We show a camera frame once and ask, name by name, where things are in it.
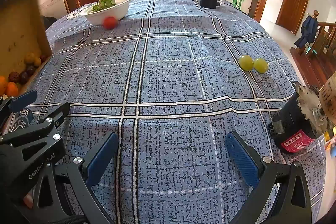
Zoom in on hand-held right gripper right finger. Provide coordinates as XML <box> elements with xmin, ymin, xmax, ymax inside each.
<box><xmin>226</xmin><ymin>131</ymin><xmax>313</xmax><ymax>224</ymax></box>

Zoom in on wooden door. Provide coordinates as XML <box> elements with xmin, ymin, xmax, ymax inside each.
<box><xmin>276</xmin><ymin>0</ymin><xmax>311</xmax><ymax>35</ymax></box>

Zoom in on thin device cable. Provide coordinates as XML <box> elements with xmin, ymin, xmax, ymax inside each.
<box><xmin>219</xmin><ymin>1</ymin><xmax>246</xmax><ymax>12</ymax></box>

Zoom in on wooden stair railing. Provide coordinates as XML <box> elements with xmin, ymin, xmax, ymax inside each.
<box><xmin>306</xmin><ymin>10</ymin><xmax>336</xmax><ymax>62</ymax></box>

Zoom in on white bowl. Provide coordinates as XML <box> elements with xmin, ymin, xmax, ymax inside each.
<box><xmin>80</xmin><ymin>0</ymin><xmax>134</xmax><ymax>25</ymax></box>

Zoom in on green grape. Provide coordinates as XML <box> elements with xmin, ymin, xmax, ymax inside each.
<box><xmin>253</xmin><ymin>58</ymin><xmax>269</xmax><ymax>73</ymax></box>
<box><xmin>238</xmin><ymin>55</ymin><xmax>254</xmax><ymax>71</ymax></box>

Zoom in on blue plaid tablecloth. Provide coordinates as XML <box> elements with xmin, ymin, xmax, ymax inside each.
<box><xmin>26</xmin><ymin>0</ymin><xmax>327</xmax><ymax>224</ymax></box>

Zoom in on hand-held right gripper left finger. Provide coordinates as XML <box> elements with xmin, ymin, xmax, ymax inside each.
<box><xmin>16</xmin><ymin>132</ymin><xmax>119</xmax><ymax>224</ymax></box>

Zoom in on green leafy vegetables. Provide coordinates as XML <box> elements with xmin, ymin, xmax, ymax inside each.
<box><xmin>91</xmin><ymin>0</ymin><xmax>116</xmax><ymax>13</ymax></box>

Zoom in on black electric motor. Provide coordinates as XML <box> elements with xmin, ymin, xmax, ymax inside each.
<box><xmin>267</xmin><ymin>81</ymin><xmax>334</xmax><ymax>153</ymax></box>

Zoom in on blue jacket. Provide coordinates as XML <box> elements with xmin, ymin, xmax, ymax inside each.
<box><xmin>294</xmin><ymin>15</ymin><xmax>319</xmax><ymax>48</ymax></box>

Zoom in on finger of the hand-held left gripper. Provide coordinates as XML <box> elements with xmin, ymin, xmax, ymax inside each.
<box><xmin>0</xmin><ymin>90</ymin><xmax>38</xmax><ymax>130</ymax></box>
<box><xmin>0</xmin><ymin>102</ymin><xmax>70</xmax><ymax>147</ymax></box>

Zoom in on red tomato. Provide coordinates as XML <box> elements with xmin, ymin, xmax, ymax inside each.
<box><xmin>102</xmin><ymin>16</ymin><xmax>117</xmax><ymax>30</ymax></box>

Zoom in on shallow cardboard box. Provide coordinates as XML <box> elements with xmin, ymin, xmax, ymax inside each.
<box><xmin>0</xmin><ymin>0</ymin><xmax>53</xmax><ymax>98</ymax></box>

